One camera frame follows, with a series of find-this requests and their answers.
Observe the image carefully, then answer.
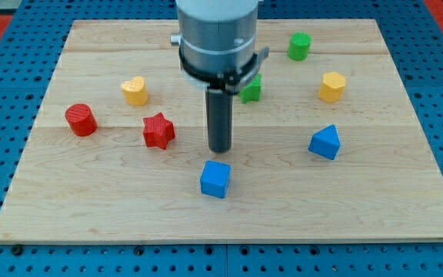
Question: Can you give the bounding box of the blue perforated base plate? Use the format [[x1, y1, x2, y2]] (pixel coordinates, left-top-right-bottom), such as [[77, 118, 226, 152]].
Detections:
[[0, 0, 443, 276]]

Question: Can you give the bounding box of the red star block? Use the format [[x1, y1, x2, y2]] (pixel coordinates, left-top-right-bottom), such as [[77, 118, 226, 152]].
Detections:
[[142, 112, 175, 150]]

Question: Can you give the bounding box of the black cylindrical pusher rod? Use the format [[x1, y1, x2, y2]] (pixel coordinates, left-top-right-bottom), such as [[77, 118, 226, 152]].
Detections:
[[205, 88, 232, 153]]

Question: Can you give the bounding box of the blue triangle block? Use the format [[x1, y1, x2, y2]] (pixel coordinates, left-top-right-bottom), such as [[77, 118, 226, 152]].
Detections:
[[308, 125, 341, 160]]

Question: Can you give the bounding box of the blue cube block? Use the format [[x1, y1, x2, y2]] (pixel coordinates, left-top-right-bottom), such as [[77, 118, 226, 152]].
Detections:
[[200, 160, 231, 199]]

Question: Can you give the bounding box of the yellow heart block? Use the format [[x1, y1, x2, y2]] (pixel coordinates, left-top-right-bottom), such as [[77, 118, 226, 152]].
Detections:
[[121, 75, 148, 106]]

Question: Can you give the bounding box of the wooden board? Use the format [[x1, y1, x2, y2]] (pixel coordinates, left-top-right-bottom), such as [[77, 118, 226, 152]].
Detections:
[[0, 19, 443, 245]]

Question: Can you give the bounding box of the red cylinder block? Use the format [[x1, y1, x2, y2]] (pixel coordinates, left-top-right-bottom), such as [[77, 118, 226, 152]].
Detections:
[[65, 103, 98, 137]]

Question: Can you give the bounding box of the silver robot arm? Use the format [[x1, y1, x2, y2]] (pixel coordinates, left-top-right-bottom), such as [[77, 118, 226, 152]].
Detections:
[[170, 0, 269, 153]]

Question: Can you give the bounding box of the green star block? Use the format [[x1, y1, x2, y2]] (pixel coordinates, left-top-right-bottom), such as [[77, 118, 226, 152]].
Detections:
[[238, 74, 262, 103]]

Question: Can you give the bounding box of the yellow hexagon block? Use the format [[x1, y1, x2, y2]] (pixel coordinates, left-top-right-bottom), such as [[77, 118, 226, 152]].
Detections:
[[318, 72, 346, 103]]

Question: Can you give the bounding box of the green cylinder block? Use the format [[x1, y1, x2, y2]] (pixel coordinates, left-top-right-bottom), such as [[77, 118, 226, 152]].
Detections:
[[287, 32, 311, 61]]

